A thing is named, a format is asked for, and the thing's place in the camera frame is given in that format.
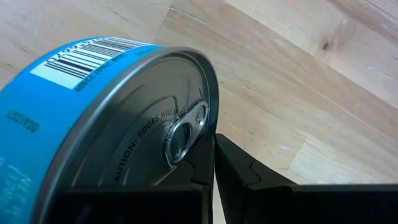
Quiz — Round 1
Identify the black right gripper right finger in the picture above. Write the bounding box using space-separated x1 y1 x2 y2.
214 133 398 224

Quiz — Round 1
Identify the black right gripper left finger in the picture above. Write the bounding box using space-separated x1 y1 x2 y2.
49 133 216 224

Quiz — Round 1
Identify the teal label tuna can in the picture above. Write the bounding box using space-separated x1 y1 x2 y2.
0 36 220 224

